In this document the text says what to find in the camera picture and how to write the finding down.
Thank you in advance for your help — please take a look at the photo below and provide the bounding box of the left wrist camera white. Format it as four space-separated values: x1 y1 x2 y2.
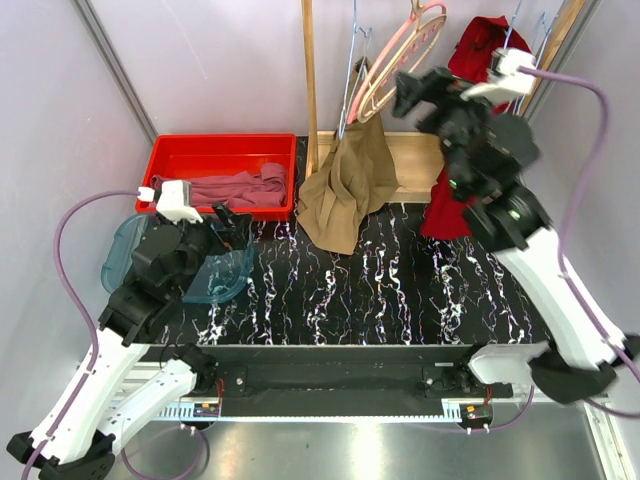
137 180 204 224

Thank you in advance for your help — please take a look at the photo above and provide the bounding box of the wooden rack base tray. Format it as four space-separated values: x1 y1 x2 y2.
301 131 444 204

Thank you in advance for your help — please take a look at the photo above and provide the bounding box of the light blue wire hanger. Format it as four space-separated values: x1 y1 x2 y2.
502 0 523 49

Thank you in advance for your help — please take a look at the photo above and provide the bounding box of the mauve pink garment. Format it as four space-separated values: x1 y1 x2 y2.
147 162 289 210

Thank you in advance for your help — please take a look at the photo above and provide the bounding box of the left wooden rack post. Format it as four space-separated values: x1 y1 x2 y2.
301 0 318 178

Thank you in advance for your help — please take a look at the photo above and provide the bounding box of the purple cable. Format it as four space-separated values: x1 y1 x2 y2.
414 67 640 434
19 188 211 480

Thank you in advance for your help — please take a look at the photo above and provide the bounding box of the black marble pattern mat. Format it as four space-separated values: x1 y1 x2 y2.
159 203 551 345

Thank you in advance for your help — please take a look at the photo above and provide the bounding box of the tan brown garment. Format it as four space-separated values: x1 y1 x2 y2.
297 57 400 255

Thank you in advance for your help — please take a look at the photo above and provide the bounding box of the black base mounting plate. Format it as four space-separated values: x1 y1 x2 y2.
203 345 513 423

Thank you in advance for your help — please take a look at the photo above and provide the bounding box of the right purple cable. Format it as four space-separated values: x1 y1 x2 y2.
414 67 640 434

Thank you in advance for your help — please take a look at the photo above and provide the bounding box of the pink plastic hanger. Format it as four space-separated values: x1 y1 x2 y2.
346 1 448 124

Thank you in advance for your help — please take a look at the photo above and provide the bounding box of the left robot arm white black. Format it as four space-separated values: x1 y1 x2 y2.
7 204 252 479

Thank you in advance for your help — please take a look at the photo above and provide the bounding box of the aluminium rail frame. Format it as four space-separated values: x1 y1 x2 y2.
47 364 634 480

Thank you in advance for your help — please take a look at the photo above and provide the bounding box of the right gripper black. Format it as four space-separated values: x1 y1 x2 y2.
391 66 511 197

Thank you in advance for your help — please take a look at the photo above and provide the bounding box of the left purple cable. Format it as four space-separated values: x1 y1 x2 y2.
19 188 211 480

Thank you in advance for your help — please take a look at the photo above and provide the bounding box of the teal transparent plastic tub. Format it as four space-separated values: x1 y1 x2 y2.
101 213 254 304

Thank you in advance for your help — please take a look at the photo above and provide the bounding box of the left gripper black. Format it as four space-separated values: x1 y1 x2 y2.
159 201 253 297

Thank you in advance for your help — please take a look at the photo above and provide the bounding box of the wooden rack post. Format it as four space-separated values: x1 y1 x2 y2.
536 0 594 72
301 0 318 178

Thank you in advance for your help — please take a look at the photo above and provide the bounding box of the beige wooden hanger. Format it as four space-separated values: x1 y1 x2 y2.
357 12 449 125

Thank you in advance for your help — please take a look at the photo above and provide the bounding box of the red pleated skirt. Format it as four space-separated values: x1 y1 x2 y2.
421 16 531 240

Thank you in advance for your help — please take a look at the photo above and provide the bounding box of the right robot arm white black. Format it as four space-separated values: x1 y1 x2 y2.
393 66 639 404

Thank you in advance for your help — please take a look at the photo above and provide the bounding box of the right wooden rack post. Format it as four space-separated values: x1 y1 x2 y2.
536 0 594 72

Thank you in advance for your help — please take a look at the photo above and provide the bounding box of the red plastic bin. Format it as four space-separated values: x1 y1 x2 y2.
142 133 297 222

